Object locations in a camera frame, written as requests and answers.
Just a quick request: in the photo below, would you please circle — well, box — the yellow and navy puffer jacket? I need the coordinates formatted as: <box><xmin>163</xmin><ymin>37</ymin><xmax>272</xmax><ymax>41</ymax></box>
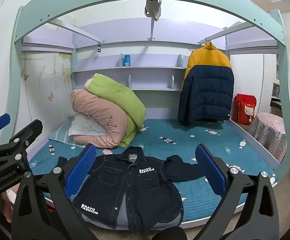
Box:
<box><xmin>177</xmin><ymin>42</ymin><xmax>235</xmax><ymax>127</ymax></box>

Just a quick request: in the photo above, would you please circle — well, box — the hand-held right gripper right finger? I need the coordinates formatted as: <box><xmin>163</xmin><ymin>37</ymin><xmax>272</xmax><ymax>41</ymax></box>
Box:
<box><xmin>194</xmin><ymin>144</ymin><xmax>279</xmax><ymax>240</ymax></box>

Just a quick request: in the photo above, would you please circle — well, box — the small picture frame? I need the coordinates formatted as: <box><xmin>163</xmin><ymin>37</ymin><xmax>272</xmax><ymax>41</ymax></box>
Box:
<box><xmin>272</xmin><ymin>82</ymin><xmax>281</xmax><ymax>98</ymax></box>

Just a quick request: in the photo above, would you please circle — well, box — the grey hanging cloth bag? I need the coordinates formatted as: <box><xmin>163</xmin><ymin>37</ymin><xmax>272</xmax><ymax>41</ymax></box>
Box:
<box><xmin>144</xmin><ymin>0</ymin><xmax>162</xmax><ymax>21</ymax></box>

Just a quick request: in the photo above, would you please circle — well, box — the dark denim jacket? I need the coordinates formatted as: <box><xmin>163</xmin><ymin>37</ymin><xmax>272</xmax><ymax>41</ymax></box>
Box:
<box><xmin>56</xmin><ymin>147</ymin><xmax>205</xmax><ymax>233</ymax></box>

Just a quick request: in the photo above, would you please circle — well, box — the person's left hand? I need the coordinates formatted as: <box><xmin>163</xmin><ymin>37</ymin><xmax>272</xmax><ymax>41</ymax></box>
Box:
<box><xmin>0</xmin><ymin>184</ymin><xmax>20</xmax><ymax>223</ymax></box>

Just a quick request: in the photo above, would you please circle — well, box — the red cartoon bag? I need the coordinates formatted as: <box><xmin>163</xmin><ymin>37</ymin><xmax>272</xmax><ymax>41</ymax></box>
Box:
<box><xmin>232</xmin><ymin>94</ymin><xmax>257</xmax><ymax>125</ymax></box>

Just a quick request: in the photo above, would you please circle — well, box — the purple wall shelf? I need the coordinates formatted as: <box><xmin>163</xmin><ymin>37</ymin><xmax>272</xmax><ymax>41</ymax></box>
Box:
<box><xmin>71</xmin><ymin>54</ymin><xmax>189</xmax><ymax>92</ymax></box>

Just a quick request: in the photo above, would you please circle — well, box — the pink patterned stool cover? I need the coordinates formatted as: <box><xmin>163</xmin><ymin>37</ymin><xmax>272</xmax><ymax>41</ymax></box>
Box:
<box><xmin>249</xmin><ymin>112</ymin><xmax>286</xmax><ymax>164</ymax></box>

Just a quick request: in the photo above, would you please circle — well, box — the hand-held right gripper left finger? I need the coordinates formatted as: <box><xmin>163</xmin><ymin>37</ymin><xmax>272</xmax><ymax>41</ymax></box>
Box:
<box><xmin>12</xmin><ymin>144</ymin><xmax>98</xmax><ymax>240</ymax></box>

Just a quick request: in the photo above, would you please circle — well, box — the white wardrobe with butterfly decals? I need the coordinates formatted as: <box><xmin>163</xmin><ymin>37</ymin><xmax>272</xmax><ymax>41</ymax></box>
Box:
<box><xmin>0</xmin><ymin>0</ymin><xmax>73</xmax><ymax>160</ymax></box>

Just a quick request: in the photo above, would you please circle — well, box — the green quilt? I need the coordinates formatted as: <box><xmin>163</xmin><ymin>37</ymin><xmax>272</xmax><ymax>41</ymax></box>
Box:
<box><xmin>84</xmin><ymin>73</ymin><xmax>147</xmax><ymax>147</ymax></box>

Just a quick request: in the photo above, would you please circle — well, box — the wire clothes hanger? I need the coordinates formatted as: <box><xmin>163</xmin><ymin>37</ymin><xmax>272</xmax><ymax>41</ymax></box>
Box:
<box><xmin>189</xmin><ymin>38</ymin><xmax>214</xmax><ymax>52</ymax></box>

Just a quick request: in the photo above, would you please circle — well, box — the pink quilt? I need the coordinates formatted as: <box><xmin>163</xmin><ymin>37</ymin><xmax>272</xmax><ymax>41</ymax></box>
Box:
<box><xmin>71</xmin><ymin>89</ymin><xmax>134</xmax><ymax>148</ymax></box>

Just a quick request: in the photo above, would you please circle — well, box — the teal candy-print bed mat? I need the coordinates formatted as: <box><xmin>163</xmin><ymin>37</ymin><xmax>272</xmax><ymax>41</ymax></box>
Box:
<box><xmin>28</xmin><ymin>119</ymin><xmax>278</xmax><ymax>224</ymax></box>

